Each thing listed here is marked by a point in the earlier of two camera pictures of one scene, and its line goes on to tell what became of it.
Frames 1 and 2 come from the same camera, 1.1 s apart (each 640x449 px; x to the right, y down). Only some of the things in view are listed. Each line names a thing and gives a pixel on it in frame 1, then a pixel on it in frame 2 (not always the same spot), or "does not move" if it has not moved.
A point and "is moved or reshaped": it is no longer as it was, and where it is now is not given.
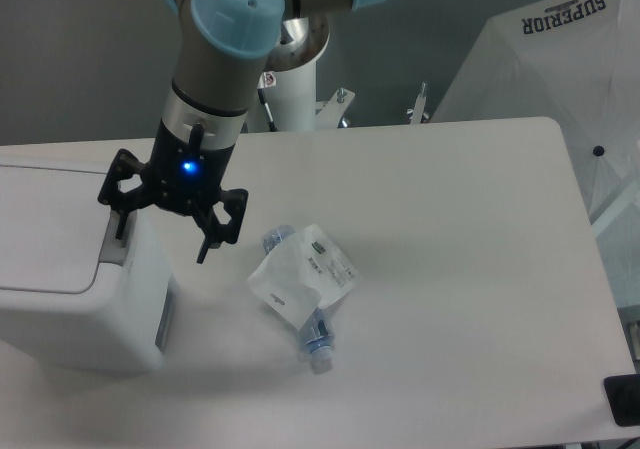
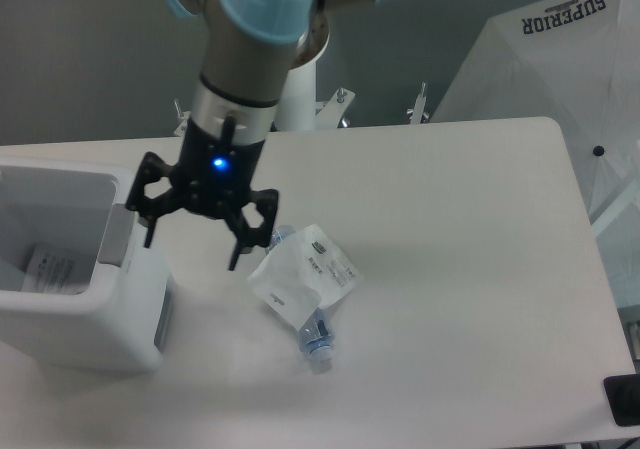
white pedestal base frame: x=329 y=114 does not move
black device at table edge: x=623 y=395 does not move
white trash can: x=74 y=299 is moved or reshaped
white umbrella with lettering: x=573 y=56 does not move
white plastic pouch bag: x=306 y=271 does not move
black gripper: x=184 y=175 to x=213 y=176
